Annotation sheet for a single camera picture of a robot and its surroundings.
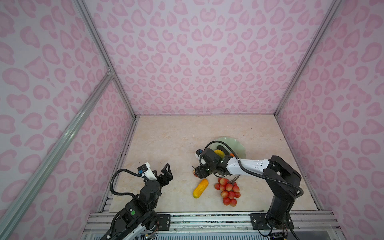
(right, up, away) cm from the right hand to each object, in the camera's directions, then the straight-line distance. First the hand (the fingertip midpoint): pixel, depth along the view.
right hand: (200, 169), depth 87 cm
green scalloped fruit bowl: (+24, +12, +10) cm, 29 cm away
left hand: (-18, +5, -11) cm, 22 cm away
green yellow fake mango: (+12, +9, +5) cm, 16 cm away
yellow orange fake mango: (0, -9, -5) cm, 10 cm away
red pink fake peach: (-3, -2, -1) cm, 4 cm away
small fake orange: (+20, +7, +8) cm, 23 cm away
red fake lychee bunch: (+16, -9, -9) cm, 20 cm away
